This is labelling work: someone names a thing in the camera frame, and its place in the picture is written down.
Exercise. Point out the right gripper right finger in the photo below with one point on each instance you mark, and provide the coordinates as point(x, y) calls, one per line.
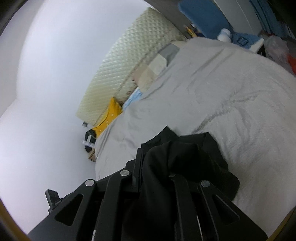
point(205, 213)

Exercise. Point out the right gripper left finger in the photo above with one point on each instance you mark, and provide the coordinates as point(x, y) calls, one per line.
point(97, 210)

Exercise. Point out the black garment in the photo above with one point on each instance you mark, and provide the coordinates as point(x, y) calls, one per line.
point(171, 168)

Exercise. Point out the wooden nightstand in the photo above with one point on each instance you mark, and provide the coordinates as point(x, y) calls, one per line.
point(92, 156)

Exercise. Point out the white spray bottle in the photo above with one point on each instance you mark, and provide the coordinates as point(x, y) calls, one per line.
point(89, 144)

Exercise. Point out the black bag on nightstand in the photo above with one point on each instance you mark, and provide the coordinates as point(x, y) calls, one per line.
point(91, 137)

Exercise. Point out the yellow pillow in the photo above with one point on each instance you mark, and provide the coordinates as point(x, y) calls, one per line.
point(113, 111)

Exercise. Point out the light blue patterned sheet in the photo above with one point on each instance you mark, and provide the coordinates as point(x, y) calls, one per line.
point(135, 96)

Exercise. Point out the grey bed sheet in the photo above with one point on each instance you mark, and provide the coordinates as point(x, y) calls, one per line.
point(245, 101)

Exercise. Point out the cream quilted headboard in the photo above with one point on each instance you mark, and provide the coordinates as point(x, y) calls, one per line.
point(149, 33)

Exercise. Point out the patchwork beige grey pillow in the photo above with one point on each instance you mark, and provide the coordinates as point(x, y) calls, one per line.
point(149, 71)

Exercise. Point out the red orange plastic bag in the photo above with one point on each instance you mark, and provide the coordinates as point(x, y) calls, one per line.
point(292, 62)

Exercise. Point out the folded blue jeans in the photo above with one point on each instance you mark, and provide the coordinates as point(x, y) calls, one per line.
point(244, 40)

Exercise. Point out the white plush toy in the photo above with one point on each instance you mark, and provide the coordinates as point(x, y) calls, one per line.
point(225, 36)

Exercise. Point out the white plastic bag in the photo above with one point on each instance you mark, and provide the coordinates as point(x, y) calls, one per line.
point(277, 50)

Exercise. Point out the bottles on side shelf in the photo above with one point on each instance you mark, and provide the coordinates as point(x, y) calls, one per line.
point(191, 30)

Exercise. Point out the blue curtain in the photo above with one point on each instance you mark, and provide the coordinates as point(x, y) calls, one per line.
point(267, 18)

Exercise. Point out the grey wardrobe cabinet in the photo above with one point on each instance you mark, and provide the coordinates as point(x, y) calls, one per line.
point(241, 15)

